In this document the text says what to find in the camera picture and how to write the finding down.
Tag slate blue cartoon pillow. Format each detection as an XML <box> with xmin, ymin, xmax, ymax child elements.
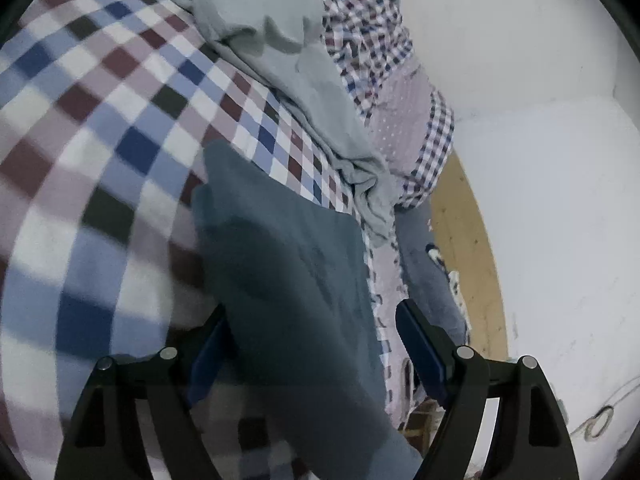
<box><xmin>394</xmin><ymin>199</ymin><xmax>472</xmax><ymax>352</ymax></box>

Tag teal blue garment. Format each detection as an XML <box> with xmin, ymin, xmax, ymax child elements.
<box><xmin>191</xmin><ymin>139</ymin><xmax>427</xmax><ymax>480</ymax></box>

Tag checked and dotted bed sheet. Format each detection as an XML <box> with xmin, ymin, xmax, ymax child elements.
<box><xmin>0</xmin><ymin>0</ymin><xmax>417</xmax><ymax>480</ymax></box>

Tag white cable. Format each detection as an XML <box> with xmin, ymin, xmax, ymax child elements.
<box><xmin>569</xmin><ymin>384</ymin><xmax>640</xmax><ymax>442</ymax></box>

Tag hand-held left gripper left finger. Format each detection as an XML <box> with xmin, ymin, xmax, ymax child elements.
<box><xmin>54</xmin><ymin>304</ymin><xmax>235</xmax><ymax>480</ymax></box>

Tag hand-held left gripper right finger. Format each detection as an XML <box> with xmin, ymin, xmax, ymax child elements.
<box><xmin>395</xmin><ymin>299</ymin><xmax>581</xmax><ymax>480</ymax></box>

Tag wooden headboard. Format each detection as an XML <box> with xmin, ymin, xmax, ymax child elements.
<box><xmin>426</xmin><ymin>151</ymin><xmax>509</xmax><ymax>367</ymax></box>

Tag light grey-green garment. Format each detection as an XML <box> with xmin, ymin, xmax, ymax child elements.
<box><xmin>149</xmin><ymin>0</ymin><xmax>399</xmax><ymax>249</ymax></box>

